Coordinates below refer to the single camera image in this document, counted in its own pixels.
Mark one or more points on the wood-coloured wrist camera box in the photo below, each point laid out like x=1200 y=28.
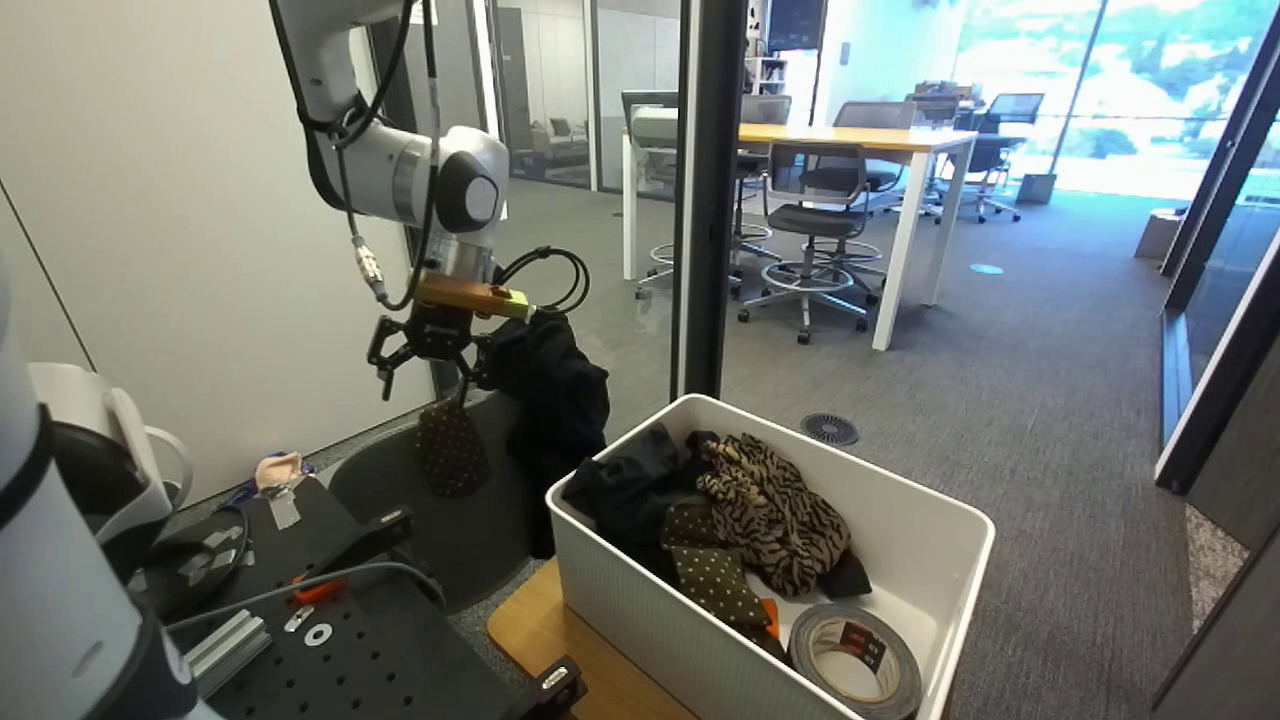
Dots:
x=464 y=297

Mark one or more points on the crumpled white tape piece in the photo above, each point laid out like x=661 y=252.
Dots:
x=278 y=474

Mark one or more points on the round floor outlet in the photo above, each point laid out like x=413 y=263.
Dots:
x=829 y=429

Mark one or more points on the black computer monitor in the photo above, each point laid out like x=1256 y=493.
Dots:
x=1018 y=107

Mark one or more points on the small beige bin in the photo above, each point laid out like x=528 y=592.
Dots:
x=1162 y=239

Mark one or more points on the orange object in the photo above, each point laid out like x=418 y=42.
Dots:
x=771 y=621

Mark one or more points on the grey duct tape roll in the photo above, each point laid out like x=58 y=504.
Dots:
x=832 y=672

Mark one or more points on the white plastic storage box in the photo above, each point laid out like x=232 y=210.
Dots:
x=643 y=625

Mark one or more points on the leopard print cloth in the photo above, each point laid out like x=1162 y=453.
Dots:
x=772 y=514

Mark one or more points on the black garment on chair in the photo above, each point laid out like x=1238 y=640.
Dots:
x=553 y=402

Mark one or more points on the grey office chair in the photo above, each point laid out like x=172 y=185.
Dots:
x=819 y=220
x=992 y=155

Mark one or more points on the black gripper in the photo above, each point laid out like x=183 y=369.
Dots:
x=443 y=334

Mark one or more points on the silver aluminium bracket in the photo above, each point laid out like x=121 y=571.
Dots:
x=226 y=647

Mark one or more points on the wooden office table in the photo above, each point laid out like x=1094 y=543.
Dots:
x=853 y=139

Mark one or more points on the black garment in box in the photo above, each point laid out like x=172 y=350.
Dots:
x=624 y=493

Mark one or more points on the black device with white stickers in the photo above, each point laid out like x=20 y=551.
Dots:
x=202 y=560

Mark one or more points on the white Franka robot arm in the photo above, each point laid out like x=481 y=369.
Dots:
x=400 y=172

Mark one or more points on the black perforated mounting board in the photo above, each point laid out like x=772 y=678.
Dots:
x=386 y=665

